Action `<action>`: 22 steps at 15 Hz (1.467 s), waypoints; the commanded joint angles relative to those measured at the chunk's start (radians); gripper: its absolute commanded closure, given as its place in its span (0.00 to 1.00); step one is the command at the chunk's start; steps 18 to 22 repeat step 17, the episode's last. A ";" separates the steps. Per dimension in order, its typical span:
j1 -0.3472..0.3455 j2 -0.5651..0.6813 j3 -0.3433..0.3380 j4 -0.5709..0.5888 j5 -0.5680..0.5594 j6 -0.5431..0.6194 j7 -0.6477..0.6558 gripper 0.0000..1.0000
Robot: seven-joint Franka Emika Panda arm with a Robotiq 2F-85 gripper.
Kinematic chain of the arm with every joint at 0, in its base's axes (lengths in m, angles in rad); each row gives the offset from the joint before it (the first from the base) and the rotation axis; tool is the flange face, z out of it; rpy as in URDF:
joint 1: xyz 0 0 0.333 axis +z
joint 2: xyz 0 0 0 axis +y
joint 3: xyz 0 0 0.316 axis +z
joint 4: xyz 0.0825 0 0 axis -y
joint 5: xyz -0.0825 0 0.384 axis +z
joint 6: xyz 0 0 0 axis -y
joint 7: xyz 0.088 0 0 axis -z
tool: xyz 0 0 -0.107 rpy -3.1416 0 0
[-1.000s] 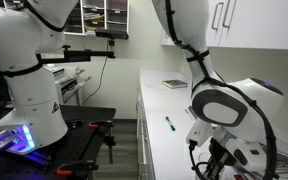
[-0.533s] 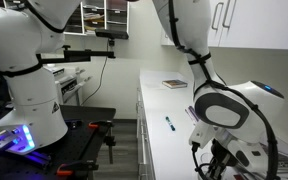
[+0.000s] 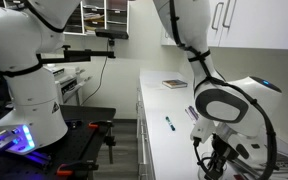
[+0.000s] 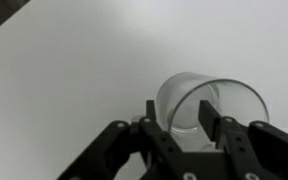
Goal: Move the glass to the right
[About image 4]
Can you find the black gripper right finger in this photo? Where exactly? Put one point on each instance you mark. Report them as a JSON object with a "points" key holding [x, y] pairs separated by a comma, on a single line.
{"points": [[250, 150]]}

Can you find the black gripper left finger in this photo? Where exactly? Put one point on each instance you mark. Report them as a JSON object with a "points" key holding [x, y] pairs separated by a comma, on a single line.
{"points": [[124, 150]]}

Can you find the clear drinking glass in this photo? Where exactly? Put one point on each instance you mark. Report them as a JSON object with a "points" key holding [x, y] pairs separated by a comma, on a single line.
{"points": [[184, 90]]}

